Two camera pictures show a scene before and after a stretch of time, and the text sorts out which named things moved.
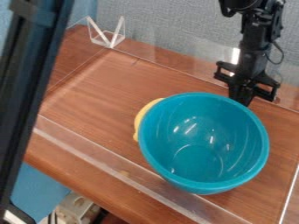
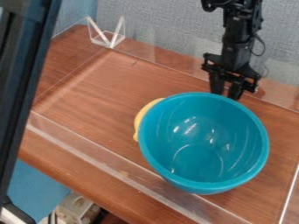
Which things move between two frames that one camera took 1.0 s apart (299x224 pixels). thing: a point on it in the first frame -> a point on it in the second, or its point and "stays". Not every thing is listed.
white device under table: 76,210 stays
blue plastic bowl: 205,141 stays
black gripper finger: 235,90 -> 217,80
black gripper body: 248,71 -> 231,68
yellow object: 139,117 stays
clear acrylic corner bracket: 104,38 stays
